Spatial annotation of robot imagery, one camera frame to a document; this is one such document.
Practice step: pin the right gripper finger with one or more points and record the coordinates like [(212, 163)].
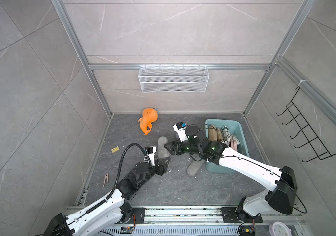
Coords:
[(172, 152), (170, 145)]

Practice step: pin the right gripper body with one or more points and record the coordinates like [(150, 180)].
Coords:
[(186, 147)]

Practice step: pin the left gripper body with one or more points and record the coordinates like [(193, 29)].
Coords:
[(158, 170)]

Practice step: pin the tan fabric case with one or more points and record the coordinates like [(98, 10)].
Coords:
[(219, 135), (212, 133)]

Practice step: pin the newspaper print case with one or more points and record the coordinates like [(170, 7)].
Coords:
[(228, 137)]

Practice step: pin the teal plastic storage box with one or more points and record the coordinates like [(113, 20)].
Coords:
[(236, 129)]

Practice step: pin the grey fabric glasses case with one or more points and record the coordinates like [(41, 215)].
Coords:
[(162, 151)]

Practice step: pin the pink case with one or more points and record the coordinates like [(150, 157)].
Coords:
[(233, 145)]

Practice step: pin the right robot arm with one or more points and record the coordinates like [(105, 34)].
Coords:
[(280, 183)]

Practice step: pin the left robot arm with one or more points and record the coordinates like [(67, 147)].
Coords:
[(114, 206)]

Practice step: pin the orange plush whale toy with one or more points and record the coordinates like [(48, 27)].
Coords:
[(149, 115)]

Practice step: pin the gold binder clip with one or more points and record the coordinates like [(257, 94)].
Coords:
[(115, 149)]

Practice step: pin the wooden clothes peg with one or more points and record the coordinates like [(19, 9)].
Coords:
[(106, 179)]

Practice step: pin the pink white clock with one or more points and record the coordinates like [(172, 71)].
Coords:
[(279, 229)]

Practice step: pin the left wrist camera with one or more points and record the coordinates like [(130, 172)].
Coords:
[(150, 155)]

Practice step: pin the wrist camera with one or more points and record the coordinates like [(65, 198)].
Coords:
[(150, 155), (180, 129)]

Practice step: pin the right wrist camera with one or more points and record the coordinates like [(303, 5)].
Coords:
[(180, 129)]

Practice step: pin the metal base rail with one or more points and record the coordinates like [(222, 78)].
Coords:
[(197, 221)]

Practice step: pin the white wire mesh basket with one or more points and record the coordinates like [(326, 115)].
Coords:
[(178, 78)]

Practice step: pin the black wire hook rack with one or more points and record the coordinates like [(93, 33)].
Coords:
[(312, 139)]

